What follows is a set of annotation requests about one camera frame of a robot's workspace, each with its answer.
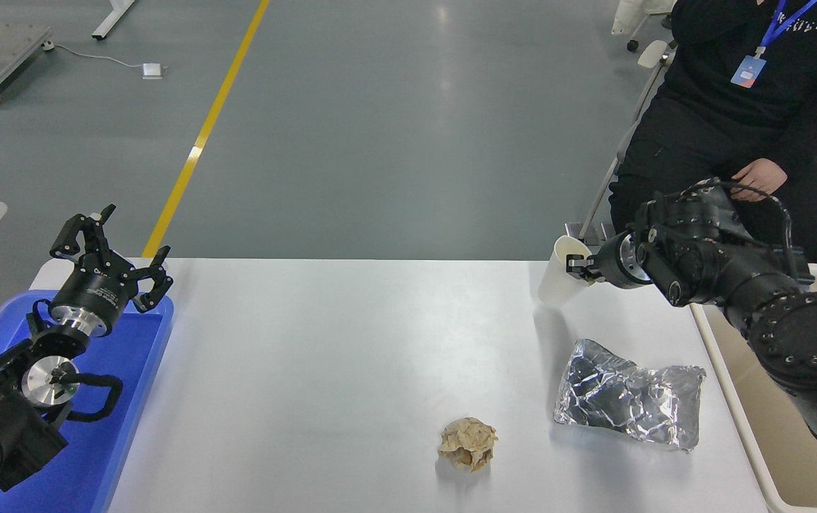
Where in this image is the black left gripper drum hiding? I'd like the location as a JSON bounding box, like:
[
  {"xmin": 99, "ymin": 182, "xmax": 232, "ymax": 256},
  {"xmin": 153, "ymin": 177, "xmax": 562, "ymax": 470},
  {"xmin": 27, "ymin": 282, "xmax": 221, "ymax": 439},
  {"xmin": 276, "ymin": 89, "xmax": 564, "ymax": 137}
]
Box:
[{"xmin": 51, "ymin": 265, "xmax": 140, "ymax": 333}]

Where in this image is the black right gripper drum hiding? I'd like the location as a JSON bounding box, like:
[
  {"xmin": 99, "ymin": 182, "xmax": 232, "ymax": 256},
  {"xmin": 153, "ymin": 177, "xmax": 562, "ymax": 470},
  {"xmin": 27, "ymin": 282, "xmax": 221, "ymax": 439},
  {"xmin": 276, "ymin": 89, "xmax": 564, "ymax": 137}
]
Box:
[{"xmin": 592, "ymin": 234, "xmax": 628, "ymax": 287}]

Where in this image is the large white paper cup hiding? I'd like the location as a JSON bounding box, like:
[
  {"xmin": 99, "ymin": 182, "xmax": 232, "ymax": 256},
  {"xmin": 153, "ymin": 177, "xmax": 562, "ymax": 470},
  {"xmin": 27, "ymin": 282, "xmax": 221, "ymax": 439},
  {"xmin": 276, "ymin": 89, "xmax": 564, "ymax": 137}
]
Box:
[{"xmin": 537, "ymin": 235, "xmax": 594, "ymax": 309}]

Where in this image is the silver foil tray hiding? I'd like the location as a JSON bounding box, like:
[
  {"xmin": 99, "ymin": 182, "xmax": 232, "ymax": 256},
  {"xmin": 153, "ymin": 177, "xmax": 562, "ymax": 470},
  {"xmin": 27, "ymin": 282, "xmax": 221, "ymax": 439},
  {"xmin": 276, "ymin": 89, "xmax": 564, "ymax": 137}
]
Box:
[{"xmin": 553, "ymin": 338, "xmax": 707, "ymax": 452}]

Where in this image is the tan paper ball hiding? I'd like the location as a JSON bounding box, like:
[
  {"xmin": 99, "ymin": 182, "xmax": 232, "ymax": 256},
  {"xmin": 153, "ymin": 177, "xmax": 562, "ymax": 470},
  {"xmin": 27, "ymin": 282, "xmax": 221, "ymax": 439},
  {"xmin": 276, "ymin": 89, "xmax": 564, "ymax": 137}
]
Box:
[{"xmin": 438, "ymin": 417, "xmax": 499, "ymax": 472}]

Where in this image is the person's right hand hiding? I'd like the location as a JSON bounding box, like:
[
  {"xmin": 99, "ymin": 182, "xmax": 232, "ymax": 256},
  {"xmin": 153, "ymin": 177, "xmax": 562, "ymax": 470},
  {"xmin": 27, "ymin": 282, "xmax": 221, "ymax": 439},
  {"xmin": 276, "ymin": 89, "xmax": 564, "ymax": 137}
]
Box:
[{"xmin": 731, "ymin": 158, "xmax": 788, "ymax": 202}]

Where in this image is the blue plastic tray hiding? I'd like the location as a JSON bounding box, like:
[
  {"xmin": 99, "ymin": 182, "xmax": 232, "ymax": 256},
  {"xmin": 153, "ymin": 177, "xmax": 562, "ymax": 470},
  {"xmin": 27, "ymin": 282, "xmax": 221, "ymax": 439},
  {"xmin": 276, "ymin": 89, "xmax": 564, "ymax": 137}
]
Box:
[{"xmin": 0, "ymin": 291, "xmax": 175, "ymax": 513}]

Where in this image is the person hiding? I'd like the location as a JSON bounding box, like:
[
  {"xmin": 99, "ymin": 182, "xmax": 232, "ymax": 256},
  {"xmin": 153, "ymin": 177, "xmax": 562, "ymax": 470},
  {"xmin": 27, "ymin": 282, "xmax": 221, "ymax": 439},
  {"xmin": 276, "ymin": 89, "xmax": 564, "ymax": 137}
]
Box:
[{"xmin": 608, "ymin": 0, "xmax": 817, "ymax": 266}]

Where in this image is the grey wheeled platform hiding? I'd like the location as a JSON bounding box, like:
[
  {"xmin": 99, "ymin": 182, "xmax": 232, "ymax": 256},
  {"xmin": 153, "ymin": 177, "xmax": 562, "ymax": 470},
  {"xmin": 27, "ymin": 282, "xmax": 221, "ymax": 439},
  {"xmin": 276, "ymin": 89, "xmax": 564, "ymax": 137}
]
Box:
[{"xmin": 0, "ymin": 24, "xmax": 56, "ymax": 108}]

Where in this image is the grey office chair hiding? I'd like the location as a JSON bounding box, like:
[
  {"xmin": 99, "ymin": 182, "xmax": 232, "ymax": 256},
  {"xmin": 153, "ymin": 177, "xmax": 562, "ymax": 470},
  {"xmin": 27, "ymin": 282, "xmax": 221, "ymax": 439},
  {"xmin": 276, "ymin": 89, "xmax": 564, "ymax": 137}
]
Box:
[{"xmin": 565, "ymin": 39, "xmax": 817, "ymax": 269}]

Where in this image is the white metal table leg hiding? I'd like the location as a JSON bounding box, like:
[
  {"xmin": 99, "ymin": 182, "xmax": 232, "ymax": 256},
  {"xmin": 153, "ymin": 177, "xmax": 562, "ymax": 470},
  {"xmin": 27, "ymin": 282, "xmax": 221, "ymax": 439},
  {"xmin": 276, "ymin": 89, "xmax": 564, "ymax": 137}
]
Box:
[{"xmin": 92, "ymin": 0, "xmax": 138, "ymax": 41}]

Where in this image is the large pale plastic bin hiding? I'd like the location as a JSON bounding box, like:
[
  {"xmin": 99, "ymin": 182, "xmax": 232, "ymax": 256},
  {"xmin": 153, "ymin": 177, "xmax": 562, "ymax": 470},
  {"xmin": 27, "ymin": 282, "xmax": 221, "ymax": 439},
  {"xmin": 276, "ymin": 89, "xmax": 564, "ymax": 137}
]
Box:
[{"xmin": 689, "ymin": 262, "xmax": 817, "ymax": 513}]

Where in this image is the white draped rolling chair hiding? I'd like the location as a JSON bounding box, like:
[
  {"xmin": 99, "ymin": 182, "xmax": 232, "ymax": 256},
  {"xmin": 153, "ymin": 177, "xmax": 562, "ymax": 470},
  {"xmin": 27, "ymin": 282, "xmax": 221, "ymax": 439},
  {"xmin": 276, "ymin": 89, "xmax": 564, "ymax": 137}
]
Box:
[{"xmin": 611, "ymin": 0, "xmax": 678, "ymax": 53}]

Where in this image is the white floor cable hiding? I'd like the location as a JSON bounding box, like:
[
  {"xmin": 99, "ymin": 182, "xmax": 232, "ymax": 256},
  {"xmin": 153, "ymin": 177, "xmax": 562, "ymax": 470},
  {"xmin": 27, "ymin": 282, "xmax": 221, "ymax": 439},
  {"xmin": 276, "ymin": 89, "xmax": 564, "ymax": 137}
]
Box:
[{"xmin": 43, "ymin": 43, "xmax": 145, "ymax": 71}]

